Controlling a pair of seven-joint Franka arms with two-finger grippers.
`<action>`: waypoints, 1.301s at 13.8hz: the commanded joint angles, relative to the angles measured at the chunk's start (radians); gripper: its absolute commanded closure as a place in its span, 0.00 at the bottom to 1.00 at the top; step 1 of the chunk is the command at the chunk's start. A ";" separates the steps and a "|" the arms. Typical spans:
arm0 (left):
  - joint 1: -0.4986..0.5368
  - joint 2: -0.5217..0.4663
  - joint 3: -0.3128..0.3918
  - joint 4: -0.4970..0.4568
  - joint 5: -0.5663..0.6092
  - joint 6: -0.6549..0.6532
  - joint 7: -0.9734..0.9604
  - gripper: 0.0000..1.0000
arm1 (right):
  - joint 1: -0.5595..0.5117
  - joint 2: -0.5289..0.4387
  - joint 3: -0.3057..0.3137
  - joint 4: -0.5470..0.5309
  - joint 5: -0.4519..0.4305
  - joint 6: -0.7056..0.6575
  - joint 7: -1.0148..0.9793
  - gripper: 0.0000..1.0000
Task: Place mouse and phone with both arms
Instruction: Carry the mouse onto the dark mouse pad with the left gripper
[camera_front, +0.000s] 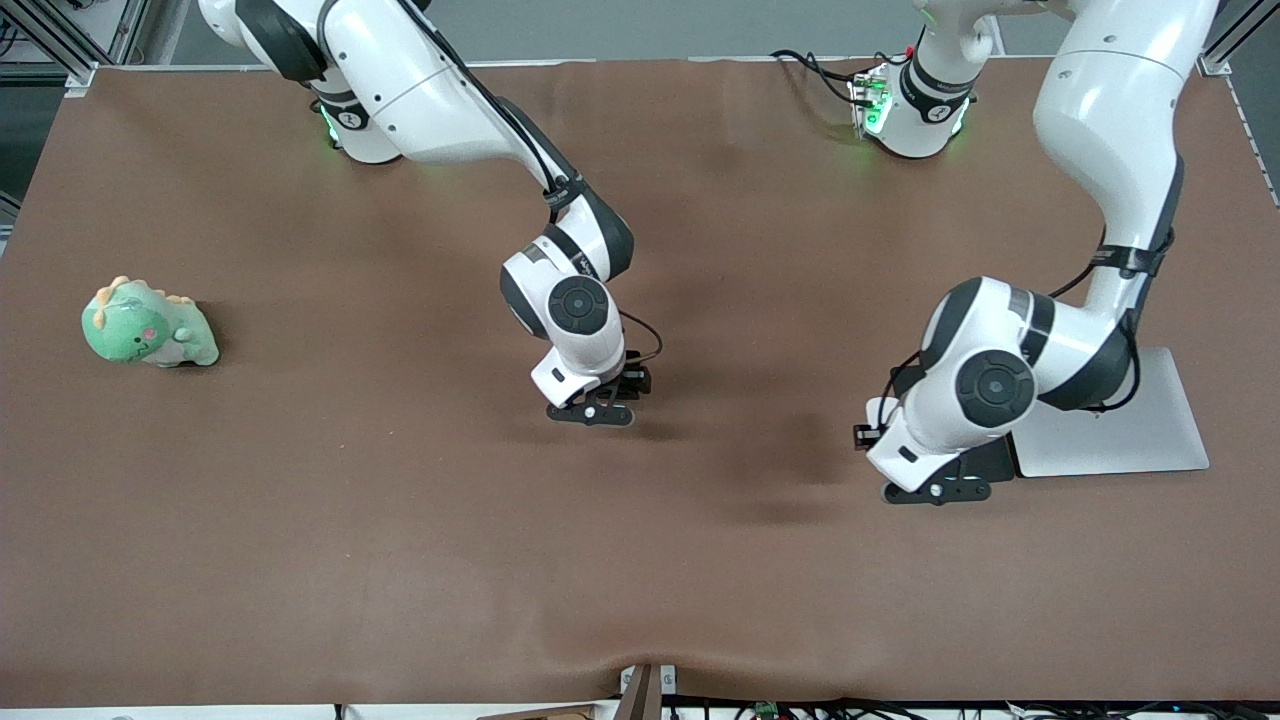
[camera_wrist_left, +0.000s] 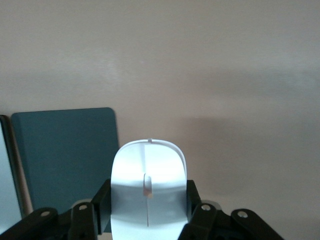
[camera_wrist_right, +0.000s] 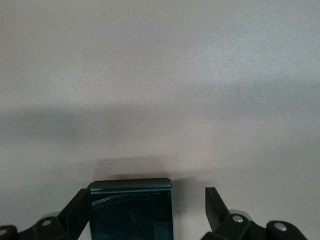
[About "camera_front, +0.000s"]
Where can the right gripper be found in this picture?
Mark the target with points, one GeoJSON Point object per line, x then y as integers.
{"type": "Point", "coordinates": [632, 382]}

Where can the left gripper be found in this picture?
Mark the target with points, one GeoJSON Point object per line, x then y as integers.
{"type": "Point", "coordinates": [993, 462]}

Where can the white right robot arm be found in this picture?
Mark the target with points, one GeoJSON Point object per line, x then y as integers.
{"type": "Point", "coordinates": [420, 90]}

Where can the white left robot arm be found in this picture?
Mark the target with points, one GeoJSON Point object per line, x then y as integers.
{"type": "Point", "coordinates": [1120, 120]}

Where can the black mouse pad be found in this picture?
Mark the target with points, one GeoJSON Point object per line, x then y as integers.
{"type": "Point", "coordinates": [995, 460]}

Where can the brown table cover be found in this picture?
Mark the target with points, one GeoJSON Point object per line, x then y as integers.
{"type": "Point", "coordinates": [500, 550]}

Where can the silver laptop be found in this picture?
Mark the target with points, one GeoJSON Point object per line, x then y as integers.
{"type": "Point", "coordinates": [1150, 440]}

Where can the green dinosaur plush toy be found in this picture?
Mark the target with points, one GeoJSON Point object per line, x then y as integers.
{"type": "Point", "coordinates": [140, 330]}

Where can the aluminium frame profile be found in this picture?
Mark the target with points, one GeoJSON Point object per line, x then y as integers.
{"type": "Point", "coordinates": [60, 50]}
{"type": "Point", "coordinates": [1240, 35]}

